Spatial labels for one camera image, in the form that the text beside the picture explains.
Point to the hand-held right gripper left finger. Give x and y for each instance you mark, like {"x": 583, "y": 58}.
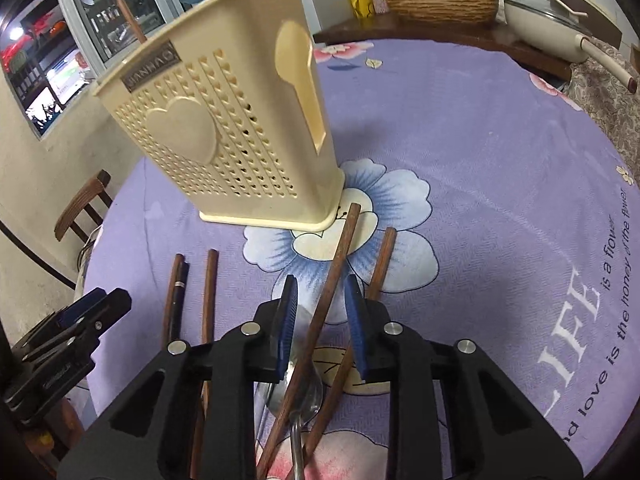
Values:
{"x": 287, "y": 330}

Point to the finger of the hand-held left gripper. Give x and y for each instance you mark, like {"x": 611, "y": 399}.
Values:
{"x": 110, "y": 310}
{"x": 75, "y": 306}

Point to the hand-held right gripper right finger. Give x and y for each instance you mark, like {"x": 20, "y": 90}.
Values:
{"x": 356, "y": 330}

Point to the brown wooden chopstick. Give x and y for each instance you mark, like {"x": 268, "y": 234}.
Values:
{"x": 171, "y": 300}
{"x": 210, "y": 290}
{"x": 132, "y": 20}
{"x": 340, "y": 260}
{"x": 382, "y": 260}

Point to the metal spoon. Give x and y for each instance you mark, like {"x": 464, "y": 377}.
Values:
{"x": 310, "y": 395}

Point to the cream plastic utensil holder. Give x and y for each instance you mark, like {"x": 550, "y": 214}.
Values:
{"x": 210, "y": 125}

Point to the wooden chair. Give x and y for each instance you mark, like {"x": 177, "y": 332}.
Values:
{"x": 80, "y": 205}

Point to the purple floral tablecloth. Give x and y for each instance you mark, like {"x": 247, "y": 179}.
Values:
{"x": 450, "y": 160}

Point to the glass window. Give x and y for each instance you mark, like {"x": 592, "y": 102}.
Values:
{"x": 75, "y": 45}

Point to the yellow cup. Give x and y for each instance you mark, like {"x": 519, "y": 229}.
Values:
{"x": 361, "y": 5}

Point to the small patterned bottle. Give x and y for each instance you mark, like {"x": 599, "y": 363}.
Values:
{"x": 381, "y": 1}

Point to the woven basket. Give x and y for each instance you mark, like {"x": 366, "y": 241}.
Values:
{"x": 440, "y": 2}

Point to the brown patterned cloth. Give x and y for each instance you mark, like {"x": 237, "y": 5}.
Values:
{"x": 610, "y": 100}

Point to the cream frying pan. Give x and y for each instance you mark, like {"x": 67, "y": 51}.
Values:
{"x": 535, "y": 25}

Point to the white spatula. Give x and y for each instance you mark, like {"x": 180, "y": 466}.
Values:
{"x": 562, "y": 2}

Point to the cream and brown pot lid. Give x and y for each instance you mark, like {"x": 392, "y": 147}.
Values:
{"x": 600, "y": 15}

